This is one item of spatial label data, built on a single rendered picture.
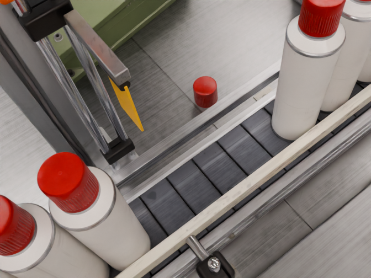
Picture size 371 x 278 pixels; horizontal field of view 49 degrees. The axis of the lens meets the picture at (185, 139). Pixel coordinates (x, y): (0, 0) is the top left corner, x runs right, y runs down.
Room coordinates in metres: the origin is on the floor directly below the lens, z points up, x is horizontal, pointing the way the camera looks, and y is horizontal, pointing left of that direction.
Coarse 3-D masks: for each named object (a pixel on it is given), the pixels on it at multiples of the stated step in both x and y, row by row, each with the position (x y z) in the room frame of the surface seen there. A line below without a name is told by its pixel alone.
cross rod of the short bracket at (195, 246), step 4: (192, 236) 0.12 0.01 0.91; (188, 240) 0.11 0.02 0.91; (192, 240) 0.11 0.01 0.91; (196, 240) 0.11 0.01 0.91; (188, 244) 0.11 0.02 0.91; (192, 244) 0.11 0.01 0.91; (196, 244) 0.11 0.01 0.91; (200, 244) 0.11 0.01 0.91; (192, 248) 0.11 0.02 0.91; (196, 248) 0.10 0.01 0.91; (200, 248) 0.10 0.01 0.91; (204, 248) 0.10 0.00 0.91; (196, 252) 0.10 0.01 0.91; (200, 252) 0.10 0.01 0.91; (204, 252) 0.10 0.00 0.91; (196, 256) 0.10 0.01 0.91; (200, 256) 0.10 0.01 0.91; (204, 256) 0.09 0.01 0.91; (200, 260) 0.09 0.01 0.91
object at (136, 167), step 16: (272, 64) 0.27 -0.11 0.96; (256, 80) 0.26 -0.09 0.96; (272, 80) 0.26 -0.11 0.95; (240, 96) 0.24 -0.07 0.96; (208, 112) 0.23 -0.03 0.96; (224, 112) 0.23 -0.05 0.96; (192, 128) 0.21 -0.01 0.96; (160, 144) 0.20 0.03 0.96; (176, 144) 0.20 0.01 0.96; (144, 160) 0.19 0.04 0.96; (160, 160) 0.19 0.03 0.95; (112, 176) 0.18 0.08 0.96; (128, 176) 0.17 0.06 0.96
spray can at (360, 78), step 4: (368, 56) 0.28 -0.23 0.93; (368, 60) 0.28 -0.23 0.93; (364, 64) 0.28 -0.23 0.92; (368, 64) 0.28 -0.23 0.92; (364, 68) 0.28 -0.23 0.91; (368, 68) 0.27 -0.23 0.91; (364, 72) 0.28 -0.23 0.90; (368, 72) 0.27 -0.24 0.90; (360, 76) 0.28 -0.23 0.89; (364, 76) 0.27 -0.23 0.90; (368, 76) 0.27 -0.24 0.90; (360, 80) 0.28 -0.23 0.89; (364, 80) 0.27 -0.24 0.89; (368, 80) 0.27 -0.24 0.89
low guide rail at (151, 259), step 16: (368, 96) 0.23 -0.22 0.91; (336, 112) 0.22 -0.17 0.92; (352, 112) 0.22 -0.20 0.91; (320, 128) 0.21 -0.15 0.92; (304, 144) 0.19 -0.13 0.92; (272, 160) 0.18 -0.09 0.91; (288, 160) 0.18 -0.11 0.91; (256, 176) 0.17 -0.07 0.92; (272, 176) 0.17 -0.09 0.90; (240, 192) 0.15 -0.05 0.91; (208, 208) 0.14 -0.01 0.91; (224, 208) 0.14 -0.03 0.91; (192, 224) 0.13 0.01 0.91; (208, 224) 0.13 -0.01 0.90; (176, 240) 0.11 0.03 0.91; (144, 256) 0.11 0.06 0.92; (160, 256) 0.10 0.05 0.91; (128, 272) 0.09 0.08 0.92; (144, 272) 0.09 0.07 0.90
